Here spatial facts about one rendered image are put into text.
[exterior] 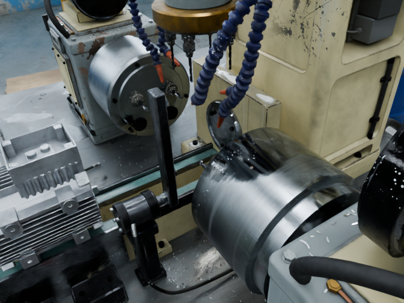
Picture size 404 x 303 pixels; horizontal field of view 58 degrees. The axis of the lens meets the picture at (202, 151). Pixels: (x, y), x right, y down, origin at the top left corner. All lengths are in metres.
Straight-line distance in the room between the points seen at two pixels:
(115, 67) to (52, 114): 0.62
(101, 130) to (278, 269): 0.93
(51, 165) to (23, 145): 0.10
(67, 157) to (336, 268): 0.52
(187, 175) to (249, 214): 0.45
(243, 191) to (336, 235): 0.16
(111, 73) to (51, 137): 0.28
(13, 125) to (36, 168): 0.86
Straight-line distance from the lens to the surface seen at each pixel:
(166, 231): 0.91
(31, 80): 3.58
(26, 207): 0.74
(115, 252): 0.87
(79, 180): 0.72
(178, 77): 1.04
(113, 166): 1.19
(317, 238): 0.49
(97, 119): 1.25
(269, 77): 0.92
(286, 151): 0.61
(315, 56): 0.80
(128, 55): 1.00
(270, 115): 0.77
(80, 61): 1.16
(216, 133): 0.96
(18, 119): 1.59
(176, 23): 0.69
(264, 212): 0.54
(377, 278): 0.33
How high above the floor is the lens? 1.53
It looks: 38 degrees down
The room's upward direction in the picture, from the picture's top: 4 degrees counter-clockwise
